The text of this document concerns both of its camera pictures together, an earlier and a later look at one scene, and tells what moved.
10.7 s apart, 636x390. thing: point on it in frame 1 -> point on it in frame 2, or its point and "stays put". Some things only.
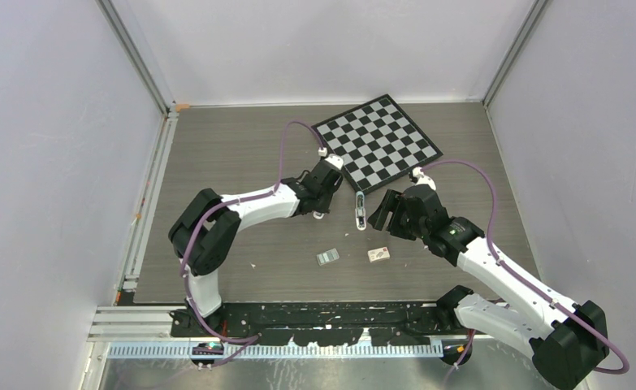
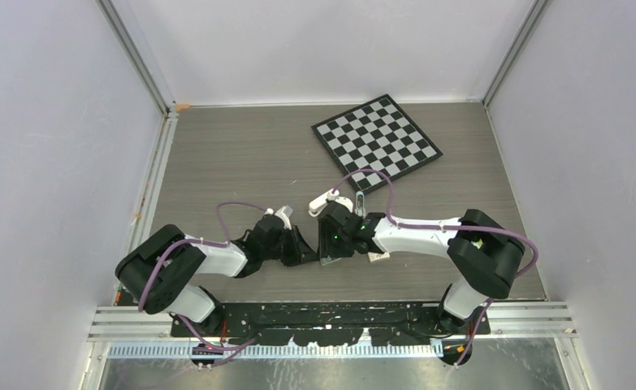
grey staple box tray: x=326 y=257 stays put
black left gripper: x=324 y=206 -> x=301 y=253
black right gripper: x=391 y=202 -> x=326 y=247
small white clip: x=360 y=211 stays put
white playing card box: x=379 y=253 stays put
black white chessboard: x=377 y=141 stays put
